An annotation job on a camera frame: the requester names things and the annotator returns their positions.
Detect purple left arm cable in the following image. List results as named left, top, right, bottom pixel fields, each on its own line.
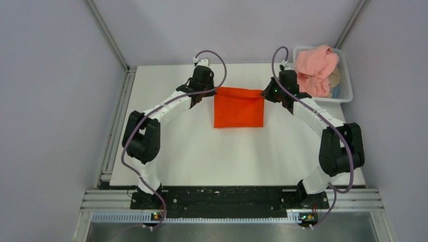
left=120, top=50, right=228, bottom=231

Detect pink t-shirt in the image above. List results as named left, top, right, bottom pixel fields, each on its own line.
left=294, top=45, right=340, bottom=98

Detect beige garment in basket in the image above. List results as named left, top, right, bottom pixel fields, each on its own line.
left=328, top=66, right=341, bottom=89

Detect orange t-shirt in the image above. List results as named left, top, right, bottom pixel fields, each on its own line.
left=213, top=87, right=264, bottom=128

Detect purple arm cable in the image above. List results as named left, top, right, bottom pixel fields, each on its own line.
left=120, top=50, right=228, bottom=231
left=271, top=46, right=355, bottom=230

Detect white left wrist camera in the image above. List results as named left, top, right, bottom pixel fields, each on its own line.
left=193, top=57, right=210, bottom=68

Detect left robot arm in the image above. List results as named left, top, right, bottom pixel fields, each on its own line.
left=120, top=64, right=216, bottom=208

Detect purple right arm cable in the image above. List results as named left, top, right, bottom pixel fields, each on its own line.
left=271, top=46, right=355, bottom=230

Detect blue garment in basket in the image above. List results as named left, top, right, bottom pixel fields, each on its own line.
left=330, top=85, right=341, bottom=99

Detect aluminium frame rail front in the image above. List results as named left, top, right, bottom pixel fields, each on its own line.
left=72, top=187, right=396, bottom=241

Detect aluminium frame rail left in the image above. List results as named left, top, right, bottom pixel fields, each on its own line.
left=94, top=66, right=137, bottom=188

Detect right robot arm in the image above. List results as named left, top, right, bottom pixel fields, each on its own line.
left=261, top=70, right=365, bottom=208

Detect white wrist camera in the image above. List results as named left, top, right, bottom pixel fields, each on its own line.
left=193, top=57, right=210, bottom=68
left=280, top=60, right=293, bottom=71

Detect white plastic basket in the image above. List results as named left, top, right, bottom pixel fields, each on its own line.
left=293, top=46, right=353, bottom=103

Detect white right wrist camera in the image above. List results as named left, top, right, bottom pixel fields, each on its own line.
left=280, top=60, right=293, bottom=71

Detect aluminium frame rail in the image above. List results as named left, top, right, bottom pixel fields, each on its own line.
left=94, top=66, right=137, bottom=188
left=72, top=187, right=396, bottom=241

